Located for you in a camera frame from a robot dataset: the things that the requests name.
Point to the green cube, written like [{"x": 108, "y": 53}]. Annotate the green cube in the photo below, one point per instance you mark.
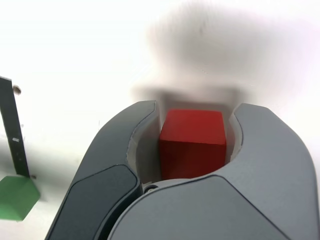
[{"x": 16, "y": 197}]

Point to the red cube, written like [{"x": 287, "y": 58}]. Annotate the red cube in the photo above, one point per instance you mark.
[{"x": 192, "y": 140}]

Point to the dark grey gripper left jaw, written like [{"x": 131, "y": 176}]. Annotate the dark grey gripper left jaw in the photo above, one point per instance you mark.
[{"x": 100, "y": 180}]

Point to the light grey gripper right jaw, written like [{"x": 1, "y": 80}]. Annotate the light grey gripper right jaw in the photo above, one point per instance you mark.
[{"x": 237, "y": 205}]

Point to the black tape strip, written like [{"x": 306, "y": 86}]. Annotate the black tape strip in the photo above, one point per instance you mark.
[{"x": 12, "y": 125}]

